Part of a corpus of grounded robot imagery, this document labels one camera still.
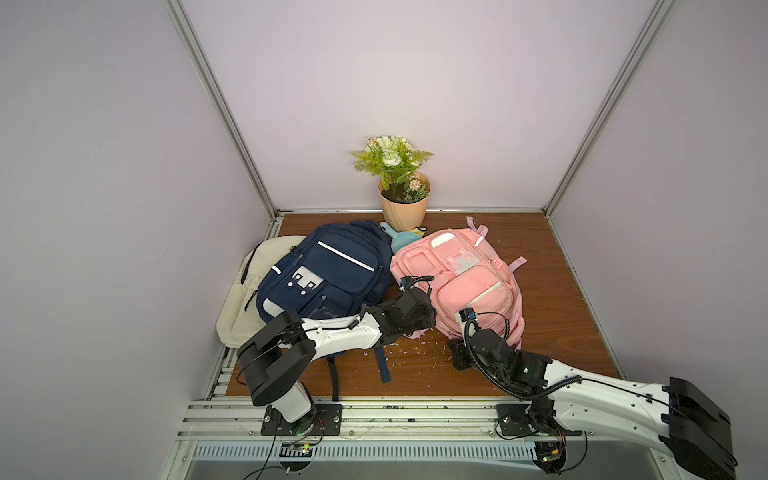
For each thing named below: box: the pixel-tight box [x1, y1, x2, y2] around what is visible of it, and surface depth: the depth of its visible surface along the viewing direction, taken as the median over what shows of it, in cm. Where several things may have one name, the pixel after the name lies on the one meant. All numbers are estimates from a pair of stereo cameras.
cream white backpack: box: [215, 236, 306, 348], surface depth 100 cm
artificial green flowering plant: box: [351, 135, 434, 203], surface depth 99 cm
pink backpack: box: [391, 216, 527, 349], surface depth 97 cm
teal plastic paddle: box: [379, 222, 423, 254], surface depth 112 cm
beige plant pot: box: [378, 172, 432, 232], surface depth 107 cm
